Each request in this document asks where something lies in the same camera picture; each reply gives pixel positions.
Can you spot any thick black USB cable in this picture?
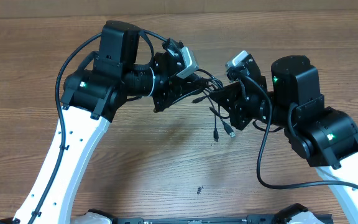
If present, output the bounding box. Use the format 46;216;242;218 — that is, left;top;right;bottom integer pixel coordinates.
178;68;237;139

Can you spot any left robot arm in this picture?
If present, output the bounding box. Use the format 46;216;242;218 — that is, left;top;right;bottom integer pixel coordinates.
6;21;208;224

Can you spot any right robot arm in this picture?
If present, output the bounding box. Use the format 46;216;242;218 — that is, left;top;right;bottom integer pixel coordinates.
210;53;358;223

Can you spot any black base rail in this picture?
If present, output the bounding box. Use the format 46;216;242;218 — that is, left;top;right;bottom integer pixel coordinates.
73;202;334;224

